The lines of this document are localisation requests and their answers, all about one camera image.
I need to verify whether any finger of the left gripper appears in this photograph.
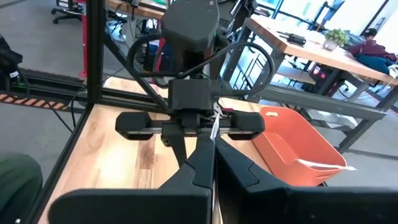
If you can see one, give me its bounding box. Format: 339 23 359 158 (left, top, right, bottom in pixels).
160 122 189 168

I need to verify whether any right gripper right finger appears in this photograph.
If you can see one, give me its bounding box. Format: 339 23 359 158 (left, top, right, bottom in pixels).
214 137 290 189

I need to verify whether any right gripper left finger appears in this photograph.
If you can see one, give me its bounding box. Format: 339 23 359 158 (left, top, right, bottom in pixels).
157 133 216 189

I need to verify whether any orange plastic bin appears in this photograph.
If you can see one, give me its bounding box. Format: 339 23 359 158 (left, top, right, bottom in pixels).
251 106 348 187

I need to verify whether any orange black striped tape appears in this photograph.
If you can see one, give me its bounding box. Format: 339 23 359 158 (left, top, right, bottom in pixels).
0 92 68 112

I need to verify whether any dark green bulky object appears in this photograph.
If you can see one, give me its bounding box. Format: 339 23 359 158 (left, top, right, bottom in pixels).
0 151 44 224

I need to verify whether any black office chair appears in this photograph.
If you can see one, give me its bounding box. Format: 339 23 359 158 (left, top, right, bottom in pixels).
50 0 85 25

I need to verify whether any black equipment bundle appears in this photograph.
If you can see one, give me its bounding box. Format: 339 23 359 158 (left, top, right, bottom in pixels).
0 33 30 94

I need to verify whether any black hand tool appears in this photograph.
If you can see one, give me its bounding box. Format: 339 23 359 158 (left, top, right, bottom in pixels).
276 30 308 47

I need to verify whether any wooden side table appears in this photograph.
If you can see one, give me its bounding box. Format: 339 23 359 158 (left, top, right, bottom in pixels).
245 14 398 86

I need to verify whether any green potted plant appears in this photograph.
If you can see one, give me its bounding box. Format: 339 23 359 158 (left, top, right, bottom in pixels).
322 27 349 52

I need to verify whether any black desk monitor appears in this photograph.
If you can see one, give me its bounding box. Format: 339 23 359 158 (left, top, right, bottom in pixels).
310 0 346 31

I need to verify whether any person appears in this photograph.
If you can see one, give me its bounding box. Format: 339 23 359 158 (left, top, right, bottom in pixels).
362 27 379 40

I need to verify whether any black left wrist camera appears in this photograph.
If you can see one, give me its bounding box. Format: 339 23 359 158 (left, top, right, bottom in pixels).
167 78 221 113

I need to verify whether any red upright post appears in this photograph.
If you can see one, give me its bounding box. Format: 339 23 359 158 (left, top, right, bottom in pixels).
79 0 88 79

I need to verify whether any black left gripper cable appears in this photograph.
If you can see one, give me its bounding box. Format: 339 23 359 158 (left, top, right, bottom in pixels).
126 33 277 98

